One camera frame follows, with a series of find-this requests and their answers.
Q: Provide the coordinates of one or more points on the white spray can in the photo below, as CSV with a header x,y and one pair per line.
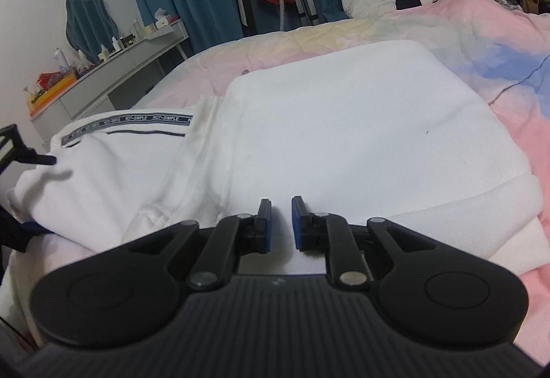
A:
x,y
59,58

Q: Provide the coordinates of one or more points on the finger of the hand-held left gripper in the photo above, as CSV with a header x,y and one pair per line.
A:
x,y
17,236
34,157

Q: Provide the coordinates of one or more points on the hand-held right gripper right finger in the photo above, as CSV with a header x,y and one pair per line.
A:
x,y
297,227

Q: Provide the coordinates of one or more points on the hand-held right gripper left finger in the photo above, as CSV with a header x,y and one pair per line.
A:
x,y
266,227

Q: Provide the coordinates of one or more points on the white tissue box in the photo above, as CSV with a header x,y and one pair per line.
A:
x,y
160,20

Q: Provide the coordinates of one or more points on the orange box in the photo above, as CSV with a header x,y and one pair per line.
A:
x,y
56,90

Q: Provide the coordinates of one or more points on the white desk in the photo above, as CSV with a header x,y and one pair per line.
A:
x,y
129,64

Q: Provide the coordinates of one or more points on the white bottle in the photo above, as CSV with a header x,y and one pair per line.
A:
x,y
136,29

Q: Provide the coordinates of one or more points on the white sweatshirt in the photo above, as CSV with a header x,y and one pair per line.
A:
x,y
343,124

